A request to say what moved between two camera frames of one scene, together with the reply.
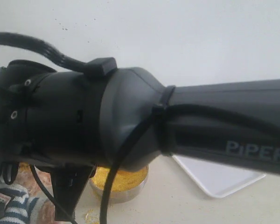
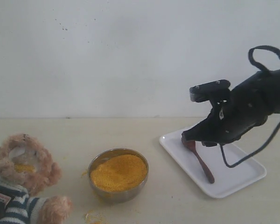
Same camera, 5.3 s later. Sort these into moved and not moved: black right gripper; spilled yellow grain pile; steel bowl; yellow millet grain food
Moved: black right gripper
Not moved: yellow millet grain food; spilled yellow grain pile; steel bowl
